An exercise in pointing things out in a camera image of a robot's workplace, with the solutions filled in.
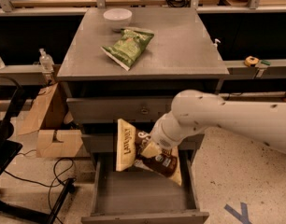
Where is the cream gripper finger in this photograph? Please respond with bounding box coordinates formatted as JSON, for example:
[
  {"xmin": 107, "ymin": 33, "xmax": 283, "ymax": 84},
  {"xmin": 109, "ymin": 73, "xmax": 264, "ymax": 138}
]
[{"xmin": 140, "ymin": 141, "xmax": 162, "ymax": 158}]

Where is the clear sanitizer bottle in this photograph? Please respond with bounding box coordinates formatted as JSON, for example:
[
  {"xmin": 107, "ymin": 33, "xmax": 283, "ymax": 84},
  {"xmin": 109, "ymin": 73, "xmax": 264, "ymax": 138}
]
[{"xmin": 39, "ymin": 49, "xmax": 54, "ymax": 72}]

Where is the grey wooden drawer cabinet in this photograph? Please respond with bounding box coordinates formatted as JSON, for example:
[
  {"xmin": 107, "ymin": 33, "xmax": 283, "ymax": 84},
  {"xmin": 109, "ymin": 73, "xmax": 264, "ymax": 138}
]
[{"xmin": 56, "ymin": 7, "xmax": 230, "ymax": 166}]

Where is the cardboard box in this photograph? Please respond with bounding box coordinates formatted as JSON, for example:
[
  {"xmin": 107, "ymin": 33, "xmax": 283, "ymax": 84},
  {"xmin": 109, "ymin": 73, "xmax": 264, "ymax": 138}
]
[{"xmin": 18, "ymin": 83, "xmax": 86, "ymax": 158}]

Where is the green chip bag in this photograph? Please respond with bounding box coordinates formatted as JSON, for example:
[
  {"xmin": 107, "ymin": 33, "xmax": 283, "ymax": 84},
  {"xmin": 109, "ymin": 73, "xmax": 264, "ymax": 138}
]
[{"xmin": 101, "ymin": 27, "xmax": 154, "ymax": 71}]

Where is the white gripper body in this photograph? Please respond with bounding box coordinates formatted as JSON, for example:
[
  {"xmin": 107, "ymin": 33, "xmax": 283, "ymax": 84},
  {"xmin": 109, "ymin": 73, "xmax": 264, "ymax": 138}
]
[{"xmin": 150, "ymin": 112, "xmax": 193, "ymax": 149}]

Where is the green small object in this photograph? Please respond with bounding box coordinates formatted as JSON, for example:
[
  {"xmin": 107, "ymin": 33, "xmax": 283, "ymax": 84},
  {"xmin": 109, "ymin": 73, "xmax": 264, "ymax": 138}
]
[{"xmin": 261, "ymin": 60, "xmax": 271, "ymax": 65}]

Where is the black stand frame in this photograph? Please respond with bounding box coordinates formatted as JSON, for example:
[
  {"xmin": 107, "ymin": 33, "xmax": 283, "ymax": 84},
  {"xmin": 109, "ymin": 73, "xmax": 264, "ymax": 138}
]
[{"xmin": 0, "ymin": 77, "xmax": 75, "ymax": 224}]

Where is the grey open bottom drawer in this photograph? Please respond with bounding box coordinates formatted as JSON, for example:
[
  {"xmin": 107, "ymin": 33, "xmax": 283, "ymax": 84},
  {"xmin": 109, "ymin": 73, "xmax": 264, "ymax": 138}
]
[{"xmin": 81, "ymin": 151, "xmax": 209, "ymax": 224}]

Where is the brown chip bag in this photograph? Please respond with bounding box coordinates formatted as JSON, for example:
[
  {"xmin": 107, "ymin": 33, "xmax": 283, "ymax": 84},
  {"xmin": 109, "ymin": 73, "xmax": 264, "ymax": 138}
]
[{"xmin": 116, "ymin": 119, "xmax": 182, "ymax": 186}]

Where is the white bowl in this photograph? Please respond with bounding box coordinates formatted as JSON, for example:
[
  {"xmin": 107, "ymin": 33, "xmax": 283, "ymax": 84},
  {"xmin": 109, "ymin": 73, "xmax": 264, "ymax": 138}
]
[{"xmin": 103, "ymin": 8, "xmax": 133, "ymax": 32}]

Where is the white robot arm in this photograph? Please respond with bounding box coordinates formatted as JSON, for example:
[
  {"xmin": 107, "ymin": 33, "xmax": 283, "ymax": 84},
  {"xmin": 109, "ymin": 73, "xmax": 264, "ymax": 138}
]
[{"xmin": 150, "ymin": 90, "xmax": 286, "ymax": 154}]

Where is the grey top drawer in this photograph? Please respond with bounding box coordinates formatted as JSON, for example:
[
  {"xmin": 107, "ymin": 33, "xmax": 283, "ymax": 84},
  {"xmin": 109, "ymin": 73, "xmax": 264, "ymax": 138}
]
[{"xmin": 66, "ymin": 96, "xmax": 172, "ymax": 124}]

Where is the small white pump bottle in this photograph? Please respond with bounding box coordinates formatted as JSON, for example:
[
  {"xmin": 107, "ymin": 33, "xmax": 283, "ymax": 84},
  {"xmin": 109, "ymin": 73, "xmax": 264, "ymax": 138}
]
[{"xmin": 213, "ymin": 38, "xmax": 221, "ymax": 49}]

